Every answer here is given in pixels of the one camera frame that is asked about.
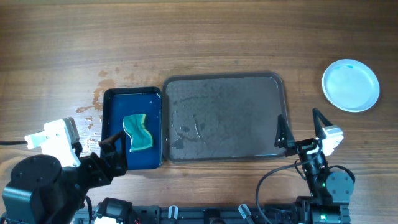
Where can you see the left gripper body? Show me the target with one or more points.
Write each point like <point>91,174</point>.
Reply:
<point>94,169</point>

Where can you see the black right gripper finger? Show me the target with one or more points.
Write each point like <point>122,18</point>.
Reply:
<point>320,122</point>
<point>284,137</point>

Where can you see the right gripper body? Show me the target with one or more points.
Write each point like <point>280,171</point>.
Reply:
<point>301,147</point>

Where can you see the green and yellow sponge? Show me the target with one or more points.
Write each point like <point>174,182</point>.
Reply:
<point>134,127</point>

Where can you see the white plate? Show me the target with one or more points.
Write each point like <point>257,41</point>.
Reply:
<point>350,86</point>

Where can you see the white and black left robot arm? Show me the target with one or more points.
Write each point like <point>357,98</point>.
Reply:
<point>52,186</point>

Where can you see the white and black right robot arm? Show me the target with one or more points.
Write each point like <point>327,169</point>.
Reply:
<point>330,186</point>

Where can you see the dark blue tray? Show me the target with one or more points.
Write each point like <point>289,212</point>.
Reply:
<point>137,112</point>

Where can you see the dark brown serving tray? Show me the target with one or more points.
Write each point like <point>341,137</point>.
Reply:
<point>222,117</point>

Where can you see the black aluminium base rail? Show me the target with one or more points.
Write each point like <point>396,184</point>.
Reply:
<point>211,214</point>

